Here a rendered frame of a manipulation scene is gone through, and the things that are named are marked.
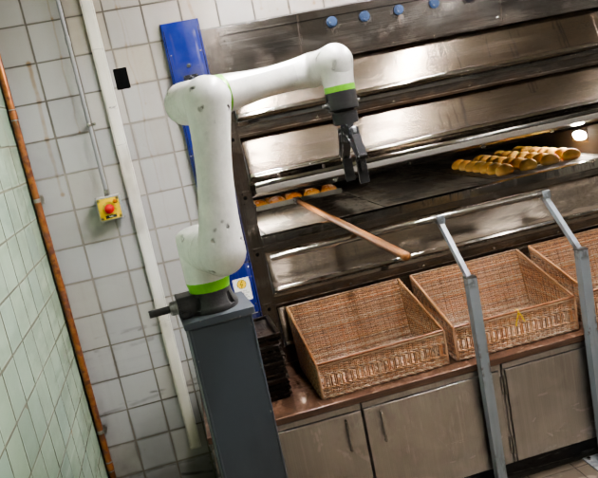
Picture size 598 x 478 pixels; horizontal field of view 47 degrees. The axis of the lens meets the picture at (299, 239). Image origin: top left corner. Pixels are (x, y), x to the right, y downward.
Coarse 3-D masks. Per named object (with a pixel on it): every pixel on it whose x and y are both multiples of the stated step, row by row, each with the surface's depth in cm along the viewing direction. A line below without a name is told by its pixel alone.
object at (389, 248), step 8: (312, 208) 347; (328, 216) 315; (336, 224) 303; (344, 224) 290; (352, 232) 278; (360, 232) 267; (368, 232) 261; (368, 240) 256; (376, 240) 248; (384, 248) 238; (392, 248) 231; (400, 248) 227; (400, 256) 223; (408, 256) 221
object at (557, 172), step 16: (592, 160) 337; (528, 176) 331; (544, 176) 332; (464, 192) 325; (480, 192) 327; (384, 208) 322; (400, 208) 320; (416, 208) 322; (320, 224) 314; (352, 224) 317; (272, 240) 311; (288, 240) 312
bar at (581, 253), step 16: (544, 192) 291; (464, 208) 288; (480, 208) 288; (400, 224) 282; (416, 224) 283; (560, 224) 285; (336, 240) 278; (352, 240) 279; (448, 240) 280; (576, 240) 279; (272, 256) 273; (288, 256) 275; (576, 256) 277; (464, 272) 271; (576, 272) 280; (480, 304) 270; (592, 304) 279; (480, 320) 270; (592, 320) 281; (480, 336) 272; (592, 336) 282; (480, 352) 273; (592, 352) 283; (480, 368) 274; (592, 368) 285; (480, 384) 278; (592, 384) 288; (592, 400) 290; (496, 416) 279; (496, 432) 280; (496, 448) 281; (496, 464) 282; (592, 464) 294
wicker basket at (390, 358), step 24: (360, 288) 319; (384, 288) 321; (288, 312) 309; (312, 312) 315; (336, 312) 316; (360, 312) 318; (384, 312) 320; (408, 312) 318; (312, 336) 313; (384, 336) 319; (408, 336) 320; (432, 336) 279; (312, 360) 274; (336, 360) 272; (360, 360) 274; (384, 360) 298; (408, 360) 292; (432, 360) 281; (312, 384) 288; (336, 384) 274; (360, 384) 279
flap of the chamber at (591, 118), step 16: (528, 128) 311; (544, 128) 312; (560, 128) 328; (464, 144) 306; (480, 144) 311; (384, 160) 300; (400, 160) 301; (416, 160) 317; (320, 176) 296; (336, 176) 301; (256, 192) 291; (272, 192) 302
